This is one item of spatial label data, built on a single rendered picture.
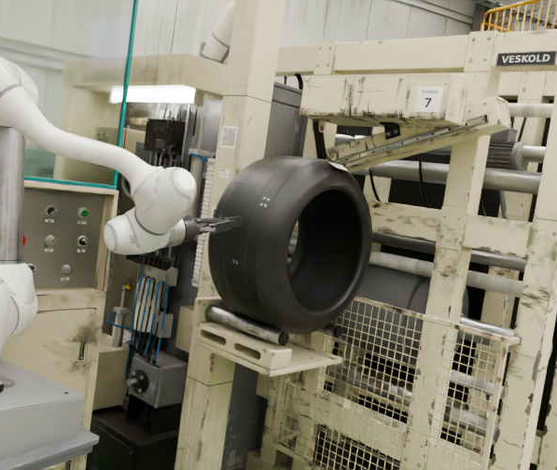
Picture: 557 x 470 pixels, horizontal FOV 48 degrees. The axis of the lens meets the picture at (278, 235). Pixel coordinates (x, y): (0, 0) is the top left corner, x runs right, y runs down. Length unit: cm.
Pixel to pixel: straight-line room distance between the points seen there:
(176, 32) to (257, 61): 952
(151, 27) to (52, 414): 1027
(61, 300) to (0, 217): 51
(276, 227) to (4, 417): 85
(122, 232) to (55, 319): 76
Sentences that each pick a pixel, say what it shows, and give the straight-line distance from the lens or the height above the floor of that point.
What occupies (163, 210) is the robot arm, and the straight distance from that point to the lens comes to 147.
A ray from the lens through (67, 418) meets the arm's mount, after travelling 173.
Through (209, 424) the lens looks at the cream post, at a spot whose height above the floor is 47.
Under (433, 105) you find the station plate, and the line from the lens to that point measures 205.
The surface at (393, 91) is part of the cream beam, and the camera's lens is 214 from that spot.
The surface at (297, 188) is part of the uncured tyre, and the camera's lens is 185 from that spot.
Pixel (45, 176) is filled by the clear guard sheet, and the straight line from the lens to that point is 217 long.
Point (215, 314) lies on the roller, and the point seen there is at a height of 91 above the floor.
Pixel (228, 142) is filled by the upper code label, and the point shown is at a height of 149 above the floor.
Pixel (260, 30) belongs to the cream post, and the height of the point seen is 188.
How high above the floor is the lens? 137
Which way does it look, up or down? 5 degrees down
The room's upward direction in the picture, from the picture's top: 8 degrees clockwise
